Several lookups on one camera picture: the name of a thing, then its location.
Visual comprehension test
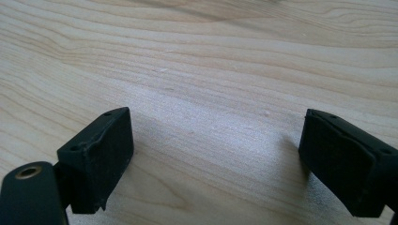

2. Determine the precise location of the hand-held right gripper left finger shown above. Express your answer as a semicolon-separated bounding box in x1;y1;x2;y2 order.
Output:
55;106;135;216

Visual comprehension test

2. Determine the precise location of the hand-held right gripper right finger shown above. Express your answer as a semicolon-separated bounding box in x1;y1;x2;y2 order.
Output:
298;108;398;219

